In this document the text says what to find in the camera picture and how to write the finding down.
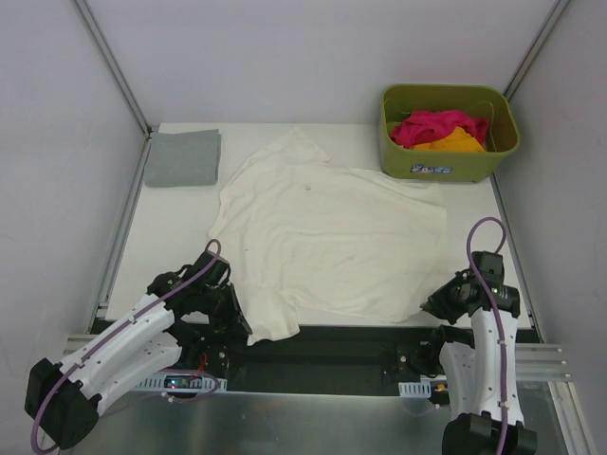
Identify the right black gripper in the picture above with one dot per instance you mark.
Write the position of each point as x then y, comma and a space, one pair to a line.
439, 303

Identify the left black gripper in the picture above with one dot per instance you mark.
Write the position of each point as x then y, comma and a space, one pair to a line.
227, 313

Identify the cream white t shirt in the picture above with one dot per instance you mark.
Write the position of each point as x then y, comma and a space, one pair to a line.
302, 233

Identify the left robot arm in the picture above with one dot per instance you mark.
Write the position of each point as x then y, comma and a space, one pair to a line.
177, 328

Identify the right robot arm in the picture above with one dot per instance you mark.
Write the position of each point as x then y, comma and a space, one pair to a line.
475, 350

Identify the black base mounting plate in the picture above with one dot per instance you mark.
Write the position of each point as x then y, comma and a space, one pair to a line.
334, 360

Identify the orange t shirt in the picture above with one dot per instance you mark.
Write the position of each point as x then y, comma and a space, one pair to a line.
458, 141

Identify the olive green plastic bin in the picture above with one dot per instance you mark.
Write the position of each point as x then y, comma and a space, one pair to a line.
399, 100

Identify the folded grey t shirt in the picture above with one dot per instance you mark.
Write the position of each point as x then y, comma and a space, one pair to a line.
183, 160

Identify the magenta pink t shirt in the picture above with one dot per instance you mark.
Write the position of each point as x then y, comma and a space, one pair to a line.
426, 126

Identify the left white cable duct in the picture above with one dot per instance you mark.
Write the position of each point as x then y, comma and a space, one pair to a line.
180, 383

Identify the white cable duct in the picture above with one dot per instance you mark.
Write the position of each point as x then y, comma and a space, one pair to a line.
423, 389
180, 383

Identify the right white cable duct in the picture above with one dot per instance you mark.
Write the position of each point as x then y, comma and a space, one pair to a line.
423, 389

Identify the aluminium frame rail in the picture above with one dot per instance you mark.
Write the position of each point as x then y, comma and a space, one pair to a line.
538, 362

